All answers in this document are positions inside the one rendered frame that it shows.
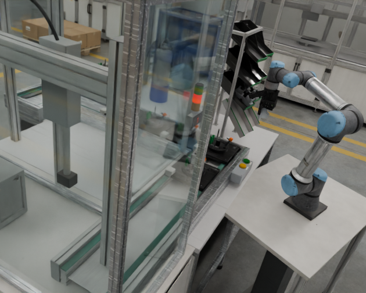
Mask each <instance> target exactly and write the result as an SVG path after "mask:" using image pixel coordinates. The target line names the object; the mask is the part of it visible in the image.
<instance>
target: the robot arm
mask: <svg viewBox="0 0 366 293"><path fill-rule="evenodd" d="M284 67H285V64H284V62H281V61H278V60H273V61H272V62H271V65H270V67H269V71H268V75H267V79H266V81H265V85H264V86H265V87H264V90H261V91H256V92H251V93H250V94H249V98H250V99H252V98H256V97H261V96H262V97H261V101H260V104H259V110H258V114H257V118H258V121H260V119H261V118H267V117H268V116H269V115H270V114H269V113H268V112H267V109H268V110H271V111H272V110H273V109H274V108H275V106H276V104H277V97H278V94H279V92H280V90H277V89H278V86H279V83H282V84H283V85H284V86H286V87H289V88H294V87H296V86H297V85H302V86H303V87H304V88H306V89H307V90H308V91H309V92H311V93H312V94H313V95H314V96H315V97H316V98H317V99H318V100H320V101H321V102H322V103H323V104H324V105H325V106H326V107H327V108H329V109H330V110H331V111H329V112H326V113H324V114H322V115H321V116H320V118H319V119H318V122H317V124H318V126H317V134H318V135H317V137H316V139H315V140H314V142H313V143H312V144H311V147H310V148H309V149H308V151H307V152H306V154H305V156H304V157H303V159H302V160H301V162H300V163H299V165H298V166H296V167H294V168H293V169H292V170H291V171H290V173H289V174H286V175H284V176H283V177H282V178H281V186H282V189H283V191H284V192H285V194H287V195H289V196H293V197H292V202H293V203H294V204H295V205H296V206H297V207H298V208H300V209H302V210H305V211H308V212H314V211H316V210H317V209H318V207H319V204H320V203H319V202H320V194H321V192H322V189H323V187H324V185H325V183H326V180H327V178H328V175H327V174H326V172H324V171H323V170H322V169H320V168H318V166H319V165H320V164H321V162H322V161H323V160H324V158H325V157H326V155H327V154H328V152H329V151H330V150H331V148H332V147H333V145H334V144H338V143H340V141H341V140H342V138H343V137H344V136H345V135H348V134H354V133H356V132H358V131H359V130H360V129H361V128H362V126H363V124H364V118H363V115H362V113H361V112H360V111H359V110H358V109H357V108H356V107H355V106H354V105H352V104H351V103H346V102H345V101H344V100H343V99H342V98H340V97H339V96H338V95H336V94H335V93H334V92H333V91H332V90H330V89H329V88H328V87H327V86H326V85H324V84H323V83H322V82H320V81H319V80H318V79H317V76H316V74H315V73H314V72H312V71H289V70H286V69H285V68H284Z"/></svg>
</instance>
